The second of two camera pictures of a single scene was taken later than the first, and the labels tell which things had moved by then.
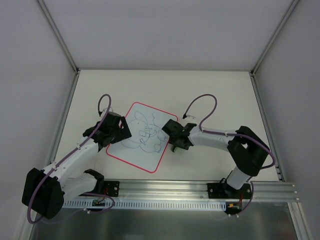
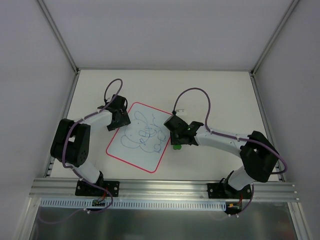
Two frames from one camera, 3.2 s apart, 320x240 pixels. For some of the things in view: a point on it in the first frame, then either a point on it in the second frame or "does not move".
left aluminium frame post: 58,36 does not move
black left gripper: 125,128 to 119,122
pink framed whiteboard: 147,146 does not move
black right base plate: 225,190 does not move
